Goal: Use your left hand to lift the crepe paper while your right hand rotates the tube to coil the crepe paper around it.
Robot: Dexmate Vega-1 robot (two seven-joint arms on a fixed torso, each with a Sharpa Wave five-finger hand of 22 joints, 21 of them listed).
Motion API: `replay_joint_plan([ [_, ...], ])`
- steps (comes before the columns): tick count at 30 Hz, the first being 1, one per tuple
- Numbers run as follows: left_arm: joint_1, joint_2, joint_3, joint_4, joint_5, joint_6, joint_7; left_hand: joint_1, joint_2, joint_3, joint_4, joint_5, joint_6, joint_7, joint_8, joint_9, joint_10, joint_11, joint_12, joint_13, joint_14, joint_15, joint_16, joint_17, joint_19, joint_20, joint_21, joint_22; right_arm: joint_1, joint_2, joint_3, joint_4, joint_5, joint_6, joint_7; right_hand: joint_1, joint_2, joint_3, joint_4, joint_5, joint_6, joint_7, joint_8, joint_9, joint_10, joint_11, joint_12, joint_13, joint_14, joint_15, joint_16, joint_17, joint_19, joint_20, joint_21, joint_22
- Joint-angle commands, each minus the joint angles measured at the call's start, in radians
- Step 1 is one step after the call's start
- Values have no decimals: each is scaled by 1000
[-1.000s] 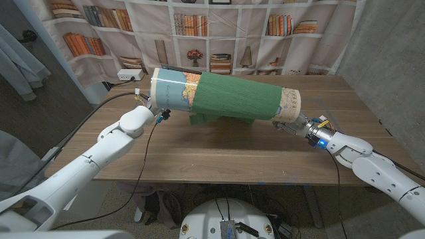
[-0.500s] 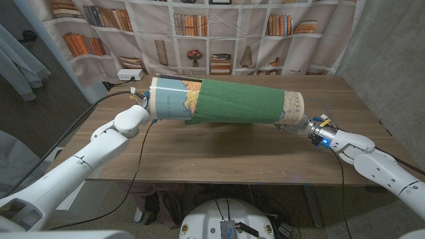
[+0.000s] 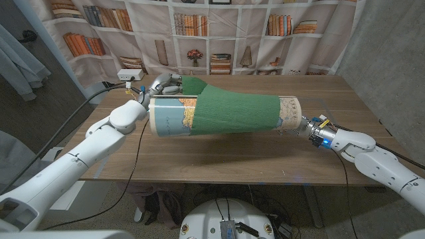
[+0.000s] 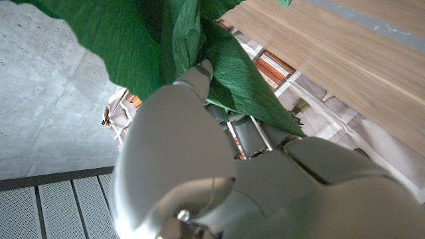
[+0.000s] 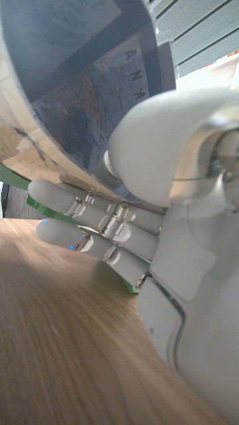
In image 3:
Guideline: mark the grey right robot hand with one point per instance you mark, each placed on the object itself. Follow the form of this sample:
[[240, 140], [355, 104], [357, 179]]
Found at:
[[312, 129]]

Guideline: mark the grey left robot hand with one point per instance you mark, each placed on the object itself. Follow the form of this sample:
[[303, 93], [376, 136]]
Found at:
[[162, 85]]

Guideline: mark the map-printed cardboard tube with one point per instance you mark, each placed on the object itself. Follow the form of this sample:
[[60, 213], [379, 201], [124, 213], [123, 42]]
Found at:
[[172, 116]]

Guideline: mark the green crepe paper sheet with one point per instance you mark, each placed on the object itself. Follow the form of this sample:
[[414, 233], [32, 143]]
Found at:
[[232, 111]]

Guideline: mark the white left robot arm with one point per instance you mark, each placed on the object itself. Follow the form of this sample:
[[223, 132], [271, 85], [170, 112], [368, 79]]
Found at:
[[76, 156]]

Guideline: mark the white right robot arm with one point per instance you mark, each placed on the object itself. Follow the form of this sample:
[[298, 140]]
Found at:
[[378, 162]]

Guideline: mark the white power strip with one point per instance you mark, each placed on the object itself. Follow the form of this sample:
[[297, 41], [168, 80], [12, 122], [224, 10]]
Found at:
[[127, 74]]

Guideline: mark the printed bookshelf backdrop cloth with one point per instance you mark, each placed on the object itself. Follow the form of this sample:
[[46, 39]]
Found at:
[[225, 40]]

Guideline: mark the grey table leg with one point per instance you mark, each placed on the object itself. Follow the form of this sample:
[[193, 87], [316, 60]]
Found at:
[[313, 209]]

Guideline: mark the pinkish cloth under table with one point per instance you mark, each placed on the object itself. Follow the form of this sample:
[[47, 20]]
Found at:
[[167, 206]]

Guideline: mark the silver finned module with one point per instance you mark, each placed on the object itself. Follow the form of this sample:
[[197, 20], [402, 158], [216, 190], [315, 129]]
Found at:
[[227, 229]]

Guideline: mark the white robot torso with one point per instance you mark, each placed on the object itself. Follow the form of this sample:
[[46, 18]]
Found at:
[[206, 219]]

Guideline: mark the grey hanging curtain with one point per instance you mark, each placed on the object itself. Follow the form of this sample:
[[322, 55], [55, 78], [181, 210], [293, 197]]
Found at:
[[20, 73]]

